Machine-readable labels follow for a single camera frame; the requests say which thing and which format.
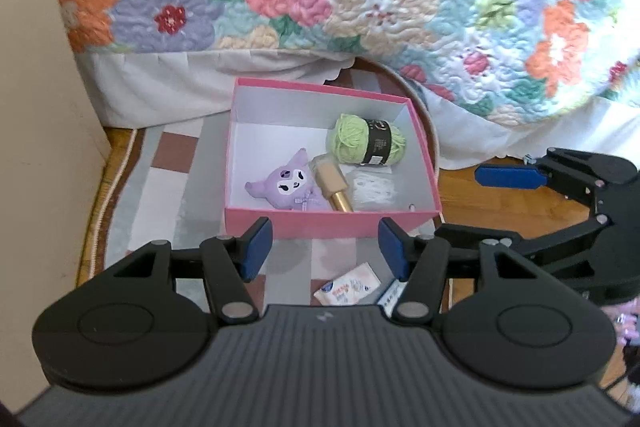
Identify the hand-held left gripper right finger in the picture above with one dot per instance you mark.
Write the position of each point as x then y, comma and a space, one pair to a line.
392, 247

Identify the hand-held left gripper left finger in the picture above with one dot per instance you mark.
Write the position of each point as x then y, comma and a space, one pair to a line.
257, 247

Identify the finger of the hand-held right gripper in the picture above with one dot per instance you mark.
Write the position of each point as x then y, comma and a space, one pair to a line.
510, 176
560, 247

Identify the blue wet wipes pack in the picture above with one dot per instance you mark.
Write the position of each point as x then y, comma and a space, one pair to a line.
392, 296

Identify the clear floss picks box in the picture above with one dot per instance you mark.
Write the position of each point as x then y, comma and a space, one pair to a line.
372, 192

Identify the small white tissue pack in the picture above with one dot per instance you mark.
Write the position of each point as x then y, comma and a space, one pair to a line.
347, 287

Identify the pink cardboard box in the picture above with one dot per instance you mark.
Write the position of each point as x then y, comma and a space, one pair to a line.
320, 227

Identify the purple plush toy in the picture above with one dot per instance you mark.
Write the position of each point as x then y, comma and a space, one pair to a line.
287, 182

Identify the gold capped beige bottle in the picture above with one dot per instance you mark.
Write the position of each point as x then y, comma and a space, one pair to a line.
332, 184

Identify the green yarn ball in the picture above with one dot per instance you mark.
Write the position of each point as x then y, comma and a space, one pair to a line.
350, 139

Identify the checkered oval rug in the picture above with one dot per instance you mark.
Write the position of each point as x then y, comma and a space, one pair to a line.
165, 187

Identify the white bed skirt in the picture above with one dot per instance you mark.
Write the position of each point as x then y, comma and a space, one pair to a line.
165, 82

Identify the beige wooden board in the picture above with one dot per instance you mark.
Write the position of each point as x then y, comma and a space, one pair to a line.
40, 132

